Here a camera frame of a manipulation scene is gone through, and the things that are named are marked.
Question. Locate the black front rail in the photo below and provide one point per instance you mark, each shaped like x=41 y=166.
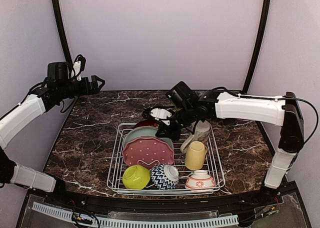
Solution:
x=242 y=204

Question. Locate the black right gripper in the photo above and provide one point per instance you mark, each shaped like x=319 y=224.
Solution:
x=166 y=132

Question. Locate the white red patterned bowl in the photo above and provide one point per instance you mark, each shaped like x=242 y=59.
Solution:
x=200 y=181

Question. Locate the blue white zigzag bowl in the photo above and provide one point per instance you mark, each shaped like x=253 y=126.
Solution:
x=164 y=176

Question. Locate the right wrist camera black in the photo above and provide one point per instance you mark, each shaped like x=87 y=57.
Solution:
x=181 y=96

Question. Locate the left black frame post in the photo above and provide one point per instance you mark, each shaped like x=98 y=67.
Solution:
x=61 y=30

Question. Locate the black frame post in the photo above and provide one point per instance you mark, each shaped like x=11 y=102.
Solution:
x=61 y=30
x=257 y=45

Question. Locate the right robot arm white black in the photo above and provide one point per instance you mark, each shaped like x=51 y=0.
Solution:
x=219 y=103

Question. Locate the white slotted cable duct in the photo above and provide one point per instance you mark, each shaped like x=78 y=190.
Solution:
x=117 y=219

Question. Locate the right black frame post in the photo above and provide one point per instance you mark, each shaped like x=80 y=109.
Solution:
x=257 y=45

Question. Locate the white wire dish rack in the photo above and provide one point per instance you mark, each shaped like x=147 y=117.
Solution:
x=117 y=167

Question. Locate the pink polka dot plate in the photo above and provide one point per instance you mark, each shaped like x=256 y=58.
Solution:
x=148 y=152

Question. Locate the white patterned tall mug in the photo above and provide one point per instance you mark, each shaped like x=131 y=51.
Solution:
x=200 y=132

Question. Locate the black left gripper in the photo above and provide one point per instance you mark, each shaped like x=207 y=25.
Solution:
x=94 y=89

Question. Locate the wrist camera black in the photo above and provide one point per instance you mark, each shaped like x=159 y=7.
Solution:
x=58 y=71
x=181 y=96

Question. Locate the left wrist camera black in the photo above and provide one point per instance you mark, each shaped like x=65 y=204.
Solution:
x=58 y=71

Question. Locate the light green plate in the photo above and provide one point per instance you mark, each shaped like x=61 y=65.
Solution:
x=143 y=131

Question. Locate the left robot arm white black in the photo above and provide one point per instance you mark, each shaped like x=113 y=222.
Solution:
x=38 y=101

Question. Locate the lime green bowl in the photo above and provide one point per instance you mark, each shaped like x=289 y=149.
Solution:
x=136 y=177

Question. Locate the yellow mug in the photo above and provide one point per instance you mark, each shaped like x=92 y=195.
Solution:
x=195 y=156

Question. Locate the red floral plate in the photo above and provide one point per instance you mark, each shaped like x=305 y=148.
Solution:
x=147 y=123

